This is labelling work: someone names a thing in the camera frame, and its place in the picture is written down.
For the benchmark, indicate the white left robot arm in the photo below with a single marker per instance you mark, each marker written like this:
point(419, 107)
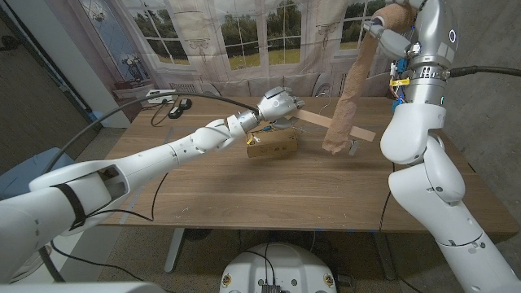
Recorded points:
point(122, 183)

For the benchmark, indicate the printed window backdrop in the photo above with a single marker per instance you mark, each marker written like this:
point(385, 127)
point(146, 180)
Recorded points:
point(244, 40)

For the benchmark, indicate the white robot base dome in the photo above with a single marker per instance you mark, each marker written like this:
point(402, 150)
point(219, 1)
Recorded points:
point(281, 264)

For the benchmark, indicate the beige elastic arm wrap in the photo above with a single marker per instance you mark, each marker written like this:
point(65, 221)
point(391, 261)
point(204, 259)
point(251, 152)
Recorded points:
point(350, 101)

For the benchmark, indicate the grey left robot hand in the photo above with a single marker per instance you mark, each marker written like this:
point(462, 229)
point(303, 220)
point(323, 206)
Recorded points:
point(277, 106)

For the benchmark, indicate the white power strip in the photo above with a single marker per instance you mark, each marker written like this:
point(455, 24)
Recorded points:
point(156, 97)

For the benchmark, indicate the grey table leg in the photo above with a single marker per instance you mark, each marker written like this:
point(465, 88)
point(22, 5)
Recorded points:
point(174, 252)
point(384, 256)

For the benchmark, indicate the blue plastic bin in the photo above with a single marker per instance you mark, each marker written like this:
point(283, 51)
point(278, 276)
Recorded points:
point(16, 179)

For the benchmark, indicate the cardboard packing box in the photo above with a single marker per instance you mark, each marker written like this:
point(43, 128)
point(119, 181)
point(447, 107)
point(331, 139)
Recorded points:
point(272, 144)

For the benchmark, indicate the wooden hanger with metal clips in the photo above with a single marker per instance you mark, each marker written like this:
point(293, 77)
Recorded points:
point(317, 120)

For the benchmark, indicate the white robot torso edge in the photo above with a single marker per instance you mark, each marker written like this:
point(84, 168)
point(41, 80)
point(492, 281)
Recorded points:
point(81, 288)

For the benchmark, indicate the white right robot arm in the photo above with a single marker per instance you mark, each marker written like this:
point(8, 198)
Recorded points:
point(439, 183)

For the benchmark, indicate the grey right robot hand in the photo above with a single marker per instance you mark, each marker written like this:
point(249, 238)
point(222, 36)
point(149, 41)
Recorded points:
point(433, 45)

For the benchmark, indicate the black power adapter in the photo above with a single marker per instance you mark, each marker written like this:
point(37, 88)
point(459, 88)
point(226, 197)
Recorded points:
point(175, 112)
point(185, 104)

